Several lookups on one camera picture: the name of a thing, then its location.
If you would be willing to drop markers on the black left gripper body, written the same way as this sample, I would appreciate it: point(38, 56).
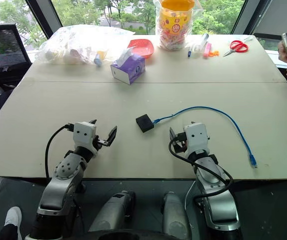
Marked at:
point(99, 143)

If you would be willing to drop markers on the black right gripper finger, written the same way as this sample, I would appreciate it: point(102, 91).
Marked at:
point(172, 133)

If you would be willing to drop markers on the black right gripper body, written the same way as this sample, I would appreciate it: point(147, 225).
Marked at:
point(180, 143)

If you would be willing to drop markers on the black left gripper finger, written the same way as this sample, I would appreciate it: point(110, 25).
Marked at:
point(112, 135)
point(94, 122)

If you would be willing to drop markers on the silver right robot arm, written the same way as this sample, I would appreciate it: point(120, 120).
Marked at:
point(216, 190)

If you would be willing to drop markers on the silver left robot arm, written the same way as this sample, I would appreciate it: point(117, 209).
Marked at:
point(61, 182)

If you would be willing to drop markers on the small black box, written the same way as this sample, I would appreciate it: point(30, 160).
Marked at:
point(144, 123)

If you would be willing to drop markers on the purple tissue box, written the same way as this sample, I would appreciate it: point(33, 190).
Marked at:
point(131, 68)

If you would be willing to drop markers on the silver rounded robot leg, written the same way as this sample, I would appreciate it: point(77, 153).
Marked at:
point(113, 212)
point(174, 215)

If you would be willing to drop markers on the large clear plastic bag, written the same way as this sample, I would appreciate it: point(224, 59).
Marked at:
point(76, 43)

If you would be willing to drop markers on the blue pen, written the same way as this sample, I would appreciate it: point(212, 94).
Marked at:
point(189, 54)

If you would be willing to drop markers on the red plastic bowl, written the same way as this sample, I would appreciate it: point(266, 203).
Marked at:
point(142, 47)

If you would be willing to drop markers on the small orange plastic pieces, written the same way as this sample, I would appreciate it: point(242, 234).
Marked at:
point(214, 53)

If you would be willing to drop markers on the pink plastic stick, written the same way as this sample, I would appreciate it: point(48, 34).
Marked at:
point(207, 50)

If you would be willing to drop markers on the dark robot torso rim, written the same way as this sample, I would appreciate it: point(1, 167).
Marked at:
point(123, 235)

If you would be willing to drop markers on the candy jar with orange lid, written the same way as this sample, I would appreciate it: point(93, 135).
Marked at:
point(172, 27)

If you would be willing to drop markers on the white shoe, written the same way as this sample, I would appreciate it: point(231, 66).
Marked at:
point(13, 220)

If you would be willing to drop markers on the black mesh office chair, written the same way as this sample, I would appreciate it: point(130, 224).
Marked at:
point(1, 52)

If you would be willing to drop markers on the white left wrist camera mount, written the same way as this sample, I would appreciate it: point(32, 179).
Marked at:
point(83, 133)

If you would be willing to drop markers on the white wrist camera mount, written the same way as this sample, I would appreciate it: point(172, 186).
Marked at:
point(83, 133)
point(196, 137)

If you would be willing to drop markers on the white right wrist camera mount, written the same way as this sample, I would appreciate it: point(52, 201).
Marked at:
point(196, 137)

